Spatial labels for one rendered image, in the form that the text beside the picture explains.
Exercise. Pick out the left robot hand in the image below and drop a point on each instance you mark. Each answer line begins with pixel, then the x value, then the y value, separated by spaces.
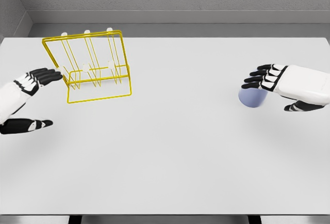
pixel 10 93

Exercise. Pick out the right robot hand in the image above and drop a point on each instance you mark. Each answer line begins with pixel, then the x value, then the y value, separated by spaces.
pixel 301 82

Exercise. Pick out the light blue cup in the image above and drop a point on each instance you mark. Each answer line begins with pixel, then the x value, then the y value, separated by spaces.
pixel 251 98

